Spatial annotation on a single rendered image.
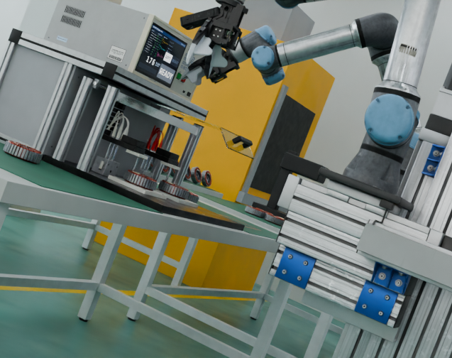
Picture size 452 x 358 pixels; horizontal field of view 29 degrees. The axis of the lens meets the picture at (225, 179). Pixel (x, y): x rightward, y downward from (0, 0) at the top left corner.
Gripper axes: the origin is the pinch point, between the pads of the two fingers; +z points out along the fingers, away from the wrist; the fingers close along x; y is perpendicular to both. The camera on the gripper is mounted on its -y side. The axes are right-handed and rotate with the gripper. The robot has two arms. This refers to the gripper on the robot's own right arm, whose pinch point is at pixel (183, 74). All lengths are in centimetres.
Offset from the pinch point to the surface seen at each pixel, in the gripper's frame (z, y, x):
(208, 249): 143, -19, 327
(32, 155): 29, 30, -65
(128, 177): 21.0, 34.8, -25.9
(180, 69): 0.3, -2.3, -0.2
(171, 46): -3.6, -6.1, -11.9
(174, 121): 10.3, 12.7, 2.6
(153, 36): -3.4, -6.0, -24.6
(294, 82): 40, -114, 349
